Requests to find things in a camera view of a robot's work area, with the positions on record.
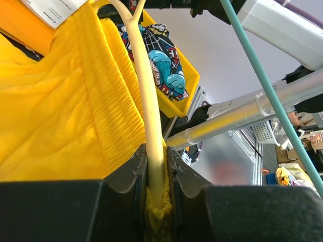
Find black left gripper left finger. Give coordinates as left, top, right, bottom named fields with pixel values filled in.
left=1, top=145, right=147, bottom=241

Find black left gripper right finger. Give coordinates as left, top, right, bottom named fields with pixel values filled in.
left=167, top=147, right=322, bottom=241

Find yellow shorts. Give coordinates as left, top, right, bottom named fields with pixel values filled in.
left=1, top=1, right=172, bottom=241

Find teal plastic hanger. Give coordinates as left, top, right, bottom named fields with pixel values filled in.
left=221, top=1, right=322, bottom=196

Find comic print shorts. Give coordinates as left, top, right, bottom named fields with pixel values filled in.
left=116, top=23, right=190, bottom=101

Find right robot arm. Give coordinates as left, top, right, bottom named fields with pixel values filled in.
left=144, top=1, right=322, bottom=103

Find yellow plastic tray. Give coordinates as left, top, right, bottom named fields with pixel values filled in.
left=139, top=11, right=200, bottom=118

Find silver clothes rack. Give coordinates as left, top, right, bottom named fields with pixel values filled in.
left=166, top=69, right=322, bottom=150

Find white paper booklet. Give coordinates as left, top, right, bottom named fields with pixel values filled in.
left=21, top=0, right=87, bottom=29

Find orange envelope with label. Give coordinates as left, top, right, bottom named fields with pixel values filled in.
left=1, top=1, right=55, bottom=55

